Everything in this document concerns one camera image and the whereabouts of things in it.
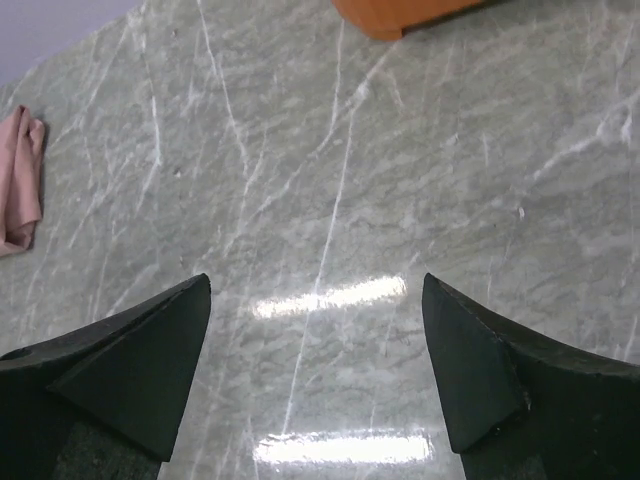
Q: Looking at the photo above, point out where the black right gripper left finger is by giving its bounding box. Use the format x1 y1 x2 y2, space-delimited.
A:
1 274 211 479

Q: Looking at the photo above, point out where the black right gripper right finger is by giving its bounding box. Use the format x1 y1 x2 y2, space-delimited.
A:
422 274 639 479

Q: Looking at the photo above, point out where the folded pink t shirt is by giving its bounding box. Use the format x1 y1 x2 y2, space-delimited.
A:
1 105 46 256

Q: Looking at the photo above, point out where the orange plastic basket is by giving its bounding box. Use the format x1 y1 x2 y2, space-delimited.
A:
332 0 490 41

